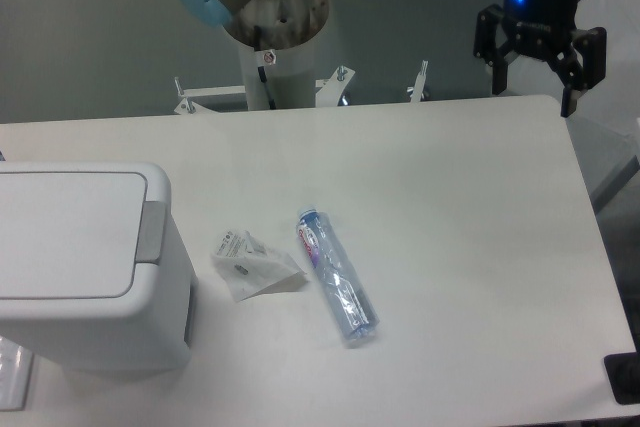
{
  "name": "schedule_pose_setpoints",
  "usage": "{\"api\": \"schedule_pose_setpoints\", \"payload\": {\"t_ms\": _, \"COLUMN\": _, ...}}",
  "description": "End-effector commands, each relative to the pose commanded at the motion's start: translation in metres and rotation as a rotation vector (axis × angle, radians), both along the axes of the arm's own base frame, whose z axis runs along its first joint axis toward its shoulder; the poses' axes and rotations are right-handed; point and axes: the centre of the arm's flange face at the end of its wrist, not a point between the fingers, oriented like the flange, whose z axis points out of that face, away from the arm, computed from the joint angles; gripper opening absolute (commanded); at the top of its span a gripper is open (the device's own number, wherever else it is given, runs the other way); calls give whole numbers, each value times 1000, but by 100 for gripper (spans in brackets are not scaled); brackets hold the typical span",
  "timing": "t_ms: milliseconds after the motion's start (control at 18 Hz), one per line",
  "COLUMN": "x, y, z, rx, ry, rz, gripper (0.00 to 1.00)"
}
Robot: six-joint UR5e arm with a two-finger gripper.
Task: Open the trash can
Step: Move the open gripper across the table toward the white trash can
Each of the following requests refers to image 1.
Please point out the grey covered side table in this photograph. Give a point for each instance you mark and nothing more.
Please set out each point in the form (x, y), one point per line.
(593, 155)

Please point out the white plastic trash can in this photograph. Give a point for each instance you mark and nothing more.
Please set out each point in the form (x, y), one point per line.
(94, 273)

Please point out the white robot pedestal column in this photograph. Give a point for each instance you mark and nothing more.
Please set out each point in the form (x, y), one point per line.
(278, 79)

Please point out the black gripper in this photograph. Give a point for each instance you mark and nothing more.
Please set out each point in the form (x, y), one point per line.
(543, 30)

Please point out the clear plastic sheet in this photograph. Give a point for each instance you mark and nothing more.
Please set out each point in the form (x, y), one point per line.
(16, 367)

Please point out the white metal base frame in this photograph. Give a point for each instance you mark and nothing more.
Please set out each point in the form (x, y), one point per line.
(330, 92)

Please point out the crumpled white plastic wrapper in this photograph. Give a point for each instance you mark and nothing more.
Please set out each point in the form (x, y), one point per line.
(251, 268)

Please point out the clear plastic water bottle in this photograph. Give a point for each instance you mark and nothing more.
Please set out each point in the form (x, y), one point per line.
(343, 291)

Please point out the black device at table edge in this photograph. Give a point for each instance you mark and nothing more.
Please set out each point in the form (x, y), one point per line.
(623, 374)

